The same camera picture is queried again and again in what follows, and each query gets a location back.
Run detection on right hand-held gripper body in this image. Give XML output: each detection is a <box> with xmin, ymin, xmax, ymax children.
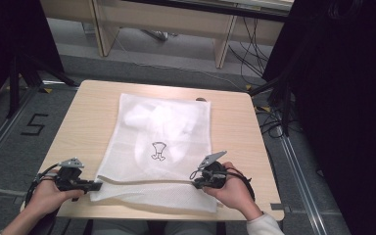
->
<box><xmin>197</xmin><ymin>150</ymin><xmax>230</xmax><ymax>190</ymax></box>

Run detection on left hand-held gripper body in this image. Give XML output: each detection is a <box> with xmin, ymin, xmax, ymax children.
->
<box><xmin>56</xmin><ymin>157</ymin><xmax>86</xmax><ymax>193</ymax></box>

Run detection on white mesh laundry bag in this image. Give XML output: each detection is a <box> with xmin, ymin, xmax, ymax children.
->
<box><xmin>89</xmin><ymin>92</ymin><xmax>219</xmax><ymax>214</ymax></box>

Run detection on person's right hand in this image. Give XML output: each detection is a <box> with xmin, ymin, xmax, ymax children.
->
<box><xmin>203</xmin><ymin>162</ymin><xmax>259</xmax><ymax>220</ymax></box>

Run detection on person's left hand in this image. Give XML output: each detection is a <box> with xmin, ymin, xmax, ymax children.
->
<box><xmin>23</xmin><ymin>177</ymin><xmax>86</xmax><ymax>219</ymax></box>

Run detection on person's legs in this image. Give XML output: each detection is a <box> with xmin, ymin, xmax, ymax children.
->
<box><xmin>91</xmin><ymin>220</ymin><xmax>220</xmax><ymax>235</ymax></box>

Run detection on grey tape strip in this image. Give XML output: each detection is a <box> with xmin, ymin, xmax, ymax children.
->
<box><xmin>269</xmin><ymin>203</ymin><xmax>292</xmax><ymax>213</ymax></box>

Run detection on white garment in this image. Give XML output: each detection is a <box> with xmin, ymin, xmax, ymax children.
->
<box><xmin>122</xmin><ymin>100</ymin><xmax>201</xmax><ymax>165</ymax></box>

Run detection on black metal stand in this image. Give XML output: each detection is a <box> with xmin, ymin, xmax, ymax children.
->
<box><xmin>6</xmin><ymin>53</ymin><xmax>78</xmax><ymax>119</ymax></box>
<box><xmin>248</xmin><ymin>72</ymin><xmax>297</xmax><ymax>137</ymax></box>

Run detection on black curtain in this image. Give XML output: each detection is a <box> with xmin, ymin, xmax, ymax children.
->
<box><xmin>0</xmin><ymin>0</ymin><xmax>65</xmax><ymax>111</ymax></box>
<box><xmin>261</xmin><ymin>0</ymin><xmax>376</xmax><ymax>235</ymax></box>

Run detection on grey power strip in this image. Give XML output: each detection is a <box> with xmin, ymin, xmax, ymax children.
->
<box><xmin>140</xmin><ymin>28</ymin><xmax>179</xmax><ymax>42</ymax></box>

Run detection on light wooden desk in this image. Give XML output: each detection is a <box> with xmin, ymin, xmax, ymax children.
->
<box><xmin>39</xmin><ymin>0</ymin><xmax>296</xmax><ymax>70</ymax></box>

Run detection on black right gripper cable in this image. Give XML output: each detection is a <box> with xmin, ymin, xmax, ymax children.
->
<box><xmin>189</xmin><ymin>166</ymin><xmax>257</xmax><ymax>202</ymax></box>

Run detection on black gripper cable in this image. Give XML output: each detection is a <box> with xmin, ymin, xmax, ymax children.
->
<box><xmin>23</xmin><ymin>163</ymin><xmax>67</xmax><ymax>210</ymax></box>
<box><xmin>189</xmin><ymin>166</ymin><xmax>257</xmax><ymax>202</ymax></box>

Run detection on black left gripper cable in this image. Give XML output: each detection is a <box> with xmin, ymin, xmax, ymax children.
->
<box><xmin>23</xmin><ymin>163</ymin><xmax>67</xmax><ymax>210</ymax></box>

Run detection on metal floor rail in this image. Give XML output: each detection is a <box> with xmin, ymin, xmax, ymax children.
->
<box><xmin>0</xmin><ymin>87</ymin><xmax>38</xmax><ymax>175</ymax></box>
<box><xmin>277</xmin><ymin>133</ymin><xmax>328</xmax><ymax>235</ymax></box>

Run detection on bundle of black floor cables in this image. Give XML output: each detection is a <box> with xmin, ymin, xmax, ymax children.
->
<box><xmin>227</xmin><ymin>16</ymin><xmax>295</xmax><ymax>139</ymax></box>

